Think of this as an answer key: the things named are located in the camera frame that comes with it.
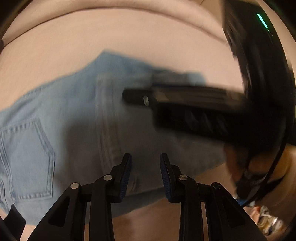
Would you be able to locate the black cloth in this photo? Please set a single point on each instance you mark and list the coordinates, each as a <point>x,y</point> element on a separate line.
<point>13,220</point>

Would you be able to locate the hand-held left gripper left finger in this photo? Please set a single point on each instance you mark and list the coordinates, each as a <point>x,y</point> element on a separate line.
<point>126,176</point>

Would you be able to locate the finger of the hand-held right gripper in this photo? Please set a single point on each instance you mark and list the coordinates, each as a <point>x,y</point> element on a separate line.
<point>185,120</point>
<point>180,96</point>

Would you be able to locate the pink duvet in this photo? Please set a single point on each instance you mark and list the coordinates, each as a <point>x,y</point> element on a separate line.
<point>115,14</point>

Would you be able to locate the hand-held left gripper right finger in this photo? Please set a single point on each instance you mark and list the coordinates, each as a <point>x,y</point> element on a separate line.
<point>164,176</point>

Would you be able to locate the colourful packets on floor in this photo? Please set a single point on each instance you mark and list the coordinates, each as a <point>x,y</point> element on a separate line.
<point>269,220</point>

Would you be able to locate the light blue denim pants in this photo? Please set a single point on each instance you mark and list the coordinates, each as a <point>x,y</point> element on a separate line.
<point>76,120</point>

